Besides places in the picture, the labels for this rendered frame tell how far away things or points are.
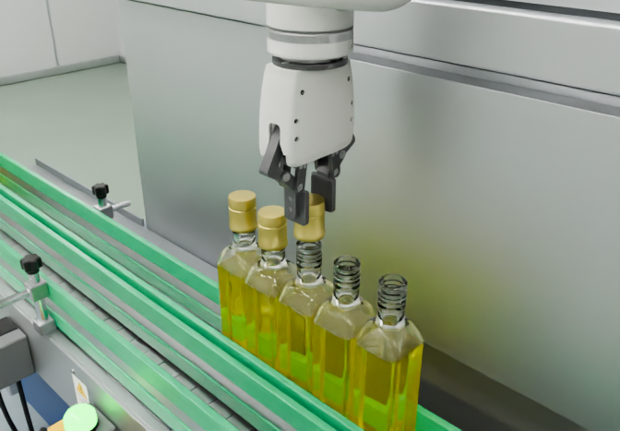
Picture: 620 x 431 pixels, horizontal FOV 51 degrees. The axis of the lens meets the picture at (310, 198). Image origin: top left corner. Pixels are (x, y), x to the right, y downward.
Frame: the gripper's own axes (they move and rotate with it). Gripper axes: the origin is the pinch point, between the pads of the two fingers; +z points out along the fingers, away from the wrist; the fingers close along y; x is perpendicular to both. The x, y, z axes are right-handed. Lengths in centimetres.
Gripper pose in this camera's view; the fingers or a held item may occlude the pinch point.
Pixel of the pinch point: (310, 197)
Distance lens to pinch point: 70.0
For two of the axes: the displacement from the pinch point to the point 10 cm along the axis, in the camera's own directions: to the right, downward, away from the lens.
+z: 0.0, 9.0, 4.3
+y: -6.9, 3.1, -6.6
